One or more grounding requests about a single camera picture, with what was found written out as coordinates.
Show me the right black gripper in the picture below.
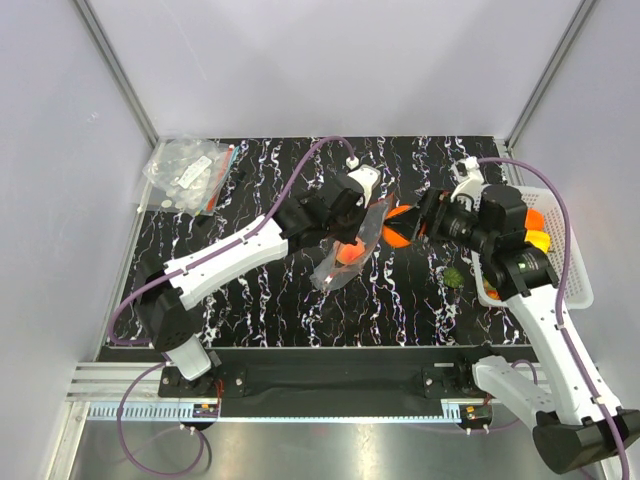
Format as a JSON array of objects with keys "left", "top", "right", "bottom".
[{"left": 384, "top": 186, "right": 495, "bottom": 255}]

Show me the orange fruit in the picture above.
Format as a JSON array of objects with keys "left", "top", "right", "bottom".
[
  {"left": 382, "top": 205, "right": 426, "bottom": 248},
  {"left": 525, "top": 209, "right": 545, "bottom": 231}
]

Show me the peach fruit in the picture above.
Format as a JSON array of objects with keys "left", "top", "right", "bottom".
[{"left": 336, "top": 239, "right": 366, "bottom": 265}]

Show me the clear zip bag orange zipper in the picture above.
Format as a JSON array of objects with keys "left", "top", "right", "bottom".
[{"left": 311, "top": 194, "right": 394, "bottom": 292}]

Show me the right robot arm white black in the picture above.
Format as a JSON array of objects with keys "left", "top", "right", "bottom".
[{"left": 383, "top": 185, "right": 639, "bottom": 474}]

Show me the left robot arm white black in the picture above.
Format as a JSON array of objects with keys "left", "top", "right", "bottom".
[{"left": 134, "top": 166, "right": 380, "bottom": 396}]

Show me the stack of spare zip bags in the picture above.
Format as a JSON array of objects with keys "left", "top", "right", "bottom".
[{"left": 142, "top": 137, "right": 237, "bottom": 217}]

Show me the green artificial leaf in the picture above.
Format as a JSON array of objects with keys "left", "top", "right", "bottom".
[{"left": 442, "top": 267, "right": 465, "bottom": 289}]

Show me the black marbled table mat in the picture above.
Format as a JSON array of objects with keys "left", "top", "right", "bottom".
[{"left": 116, "top": 138, "right": 526, "bottom": 348}]

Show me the yellow bell pepper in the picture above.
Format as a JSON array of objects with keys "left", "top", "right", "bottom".
[{"left": 525, "top": 230, "right": 552, "bottom": 253}]

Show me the white plastic mesh basket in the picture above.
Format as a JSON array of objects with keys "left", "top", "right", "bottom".
[{"left": 471, "top": 186, "right": 594, "bottom": 310}]

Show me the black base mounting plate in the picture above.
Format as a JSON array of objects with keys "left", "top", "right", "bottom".
[{"left": 158, "top": 346, "right": 501, "bottom": 404}]

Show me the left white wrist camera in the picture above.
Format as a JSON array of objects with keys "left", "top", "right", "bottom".
[{"left": 347, "top": 164, "right": 381, "bottom": 207}]

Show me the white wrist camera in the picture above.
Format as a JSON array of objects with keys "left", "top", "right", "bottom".
[
  {"left": 347, "top": 164, "right": 381, "bottom": 207},
  {"left": 451, "top": 156, "right": 485, "bottom": 203}
]

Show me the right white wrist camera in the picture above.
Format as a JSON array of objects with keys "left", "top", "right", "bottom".
[{"left": 451, "top": 156, "right": 485, "bottom": 203}]

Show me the left aluminium frame post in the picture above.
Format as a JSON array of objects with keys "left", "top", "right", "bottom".
[{"left": 70, "top": 0, "right": 159, "bottom": 148}]

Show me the aluminium frame post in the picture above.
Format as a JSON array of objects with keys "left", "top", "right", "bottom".
[
  {"left": 70, "top": 0, "right": 159, "bottom": 148},
  {"left": 504, "top": 0, "right": 599, "bottom": 154}
]

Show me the right aluminium frame post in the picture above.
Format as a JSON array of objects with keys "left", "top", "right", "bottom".
[{"left": 504, "top": 0, "right": 599, "bottom": 154}]

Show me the white slotted cable duct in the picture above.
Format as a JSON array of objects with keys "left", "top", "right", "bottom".
[{"left": 88, "top": 399, "right": 461, "bottom": 424}]

